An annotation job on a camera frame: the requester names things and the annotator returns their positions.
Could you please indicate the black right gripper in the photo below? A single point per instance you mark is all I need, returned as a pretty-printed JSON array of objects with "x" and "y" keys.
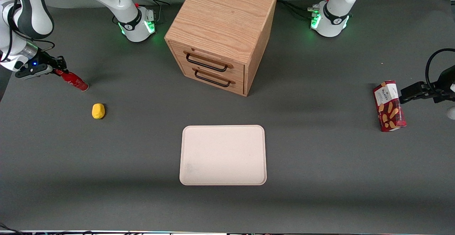
[{"x": 46, "y": 60}]

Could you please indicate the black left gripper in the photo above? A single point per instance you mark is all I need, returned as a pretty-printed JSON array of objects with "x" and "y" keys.
[{"x": 434, "y": 92}]

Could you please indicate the red coke bottle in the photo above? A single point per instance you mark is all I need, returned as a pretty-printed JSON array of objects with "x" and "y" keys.
[{"x": 76, "y": 82}]

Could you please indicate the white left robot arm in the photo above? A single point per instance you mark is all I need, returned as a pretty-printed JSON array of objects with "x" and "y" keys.
[{"x": 334, "y": 0}]

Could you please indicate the cream rectangular tray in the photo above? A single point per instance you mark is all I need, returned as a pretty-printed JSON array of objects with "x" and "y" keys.
[{"x": 223, "y": 155}]

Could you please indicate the red tartan shortbread box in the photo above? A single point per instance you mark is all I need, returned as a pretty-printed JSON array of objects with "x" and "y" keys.
[{"x": 389, "y": 110}]

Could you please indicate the yellow lemon-shaped object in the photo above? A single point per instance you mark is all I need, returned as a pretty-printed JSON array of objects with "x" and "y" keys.
[{"x": 98, "y": 111}]

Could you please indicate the wooden two-drawer cabinet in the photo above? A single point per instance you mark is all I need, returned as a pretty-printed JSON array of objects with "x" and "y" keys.
[{"x": 224, "y": 14}]

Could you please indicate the wooden cabinet drawer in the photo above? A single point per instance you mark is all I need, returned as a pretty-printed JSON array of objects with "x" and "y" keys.
[
  {"x": 237, "y": 71},
  {"x": 239, "y": 87}
]

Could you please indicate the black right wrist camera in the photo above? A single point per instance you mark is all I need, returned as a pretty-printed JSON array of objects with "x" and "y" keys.
[{"x": 32, "y": 72}]

